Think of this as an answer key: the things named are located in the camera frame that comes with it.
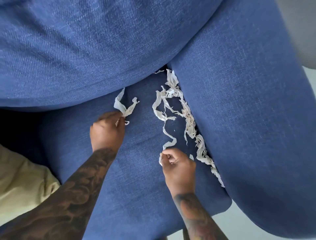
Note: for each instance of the person's right hand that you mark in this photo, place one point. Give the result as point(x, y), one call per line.
point(179, 170)

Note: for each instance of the person's left hand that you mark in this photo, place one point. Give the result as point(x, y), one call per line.
point(106, 133)

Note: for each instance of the blue fabric sofa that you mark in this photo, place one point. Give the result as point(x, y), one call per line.
point(247, 136)

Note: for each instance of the white shredded paper scraps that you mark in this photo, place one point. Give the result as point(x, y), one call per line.
point(172, 81)

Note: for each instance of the yellow throw pillow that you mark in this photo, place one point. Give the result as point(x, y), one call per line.
point(22, 183)

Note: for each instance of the person's left forearm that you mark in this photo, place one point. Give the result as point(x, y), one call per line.
point(69, 202)

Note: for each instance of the person's right forearm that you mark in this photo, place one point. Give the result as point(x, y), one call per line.
point(197, 217)

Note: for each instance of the blue sofa back cushion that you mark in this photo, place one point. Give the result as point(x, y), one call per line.
point(98, 49)

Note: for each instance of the grey shell chair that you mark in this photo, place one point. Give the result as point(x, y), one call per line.
point(301, 29)

